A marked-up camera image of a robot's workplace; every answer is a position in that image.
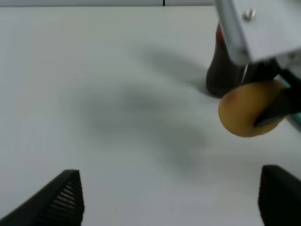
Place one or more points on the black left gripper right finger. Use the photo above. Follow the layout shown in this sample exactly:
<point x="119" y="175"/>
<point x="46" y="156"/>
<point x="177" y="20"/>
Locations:
<point x="279" y="199"/>

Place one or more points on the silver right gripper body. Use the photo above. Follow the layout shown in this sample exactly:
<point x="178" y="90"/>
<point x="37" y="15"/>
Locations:
<point x="261" y="30"/>

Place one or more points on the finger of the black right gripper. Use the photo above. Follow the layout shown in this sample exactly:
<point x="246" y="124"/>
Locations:
<point x="287" y="102"/>

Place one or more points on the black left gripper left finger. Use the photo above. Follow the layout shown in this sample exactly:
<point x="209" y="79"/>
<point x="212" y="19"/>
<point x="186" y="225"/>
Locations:
<point x="59" y="203"/>

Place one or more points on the yellow-brown potato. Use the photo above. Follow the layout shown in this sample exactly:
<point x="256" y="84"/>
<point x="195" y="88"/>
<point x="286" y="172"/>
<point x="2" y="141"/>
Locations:
<point x="239" y="109"/>

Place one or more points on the cola bottle yellow cap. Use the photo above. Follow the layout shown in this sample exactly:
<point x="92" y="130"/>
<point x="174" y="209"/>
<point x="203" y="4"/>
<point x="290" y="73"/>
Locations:
<point x="222" y="75"/>

